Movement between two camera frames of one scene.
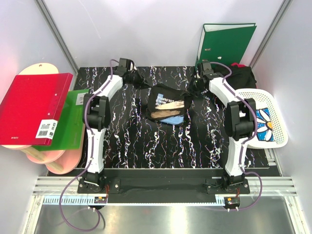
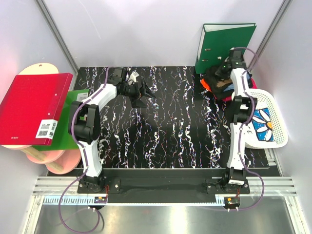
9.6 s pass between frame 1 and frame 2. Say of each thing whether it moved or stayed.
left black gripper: moved
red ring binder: stayed
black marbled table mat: stayed
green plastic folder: stayed
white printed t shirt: stayed
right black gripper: moved
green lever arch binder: stayed
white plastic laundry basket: stayed
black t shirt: moved
